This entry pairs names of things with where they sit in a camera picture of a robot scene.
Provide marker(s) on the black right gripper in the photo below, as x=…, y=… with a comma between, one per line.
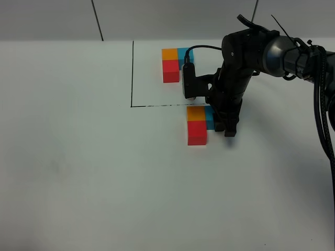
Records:
x=225, y=97

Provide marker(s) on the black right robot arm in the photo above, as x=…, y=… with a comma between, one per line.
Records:
x=248, y=53

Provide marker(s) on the red template cube block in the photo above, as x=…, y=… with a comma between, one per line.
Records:
x=171, y=72

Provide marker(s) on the orange template cube block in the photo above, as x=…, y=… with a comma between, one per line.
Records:
x=170, y=54

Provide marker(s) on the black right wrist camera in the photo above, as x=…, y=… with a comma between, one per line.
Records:
x=196, y=86

